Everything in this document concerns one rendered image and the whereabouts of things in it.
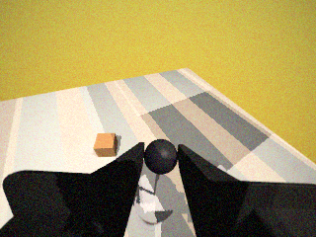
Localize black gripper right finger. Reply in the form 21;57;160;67
178;144;316;237

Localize glass french press with black handle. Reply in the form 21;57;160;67
133;139;178;231

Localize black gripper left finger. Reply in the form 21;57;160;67
2;142;145;237

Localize brown cube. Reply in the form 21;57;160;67
93;133;118;157

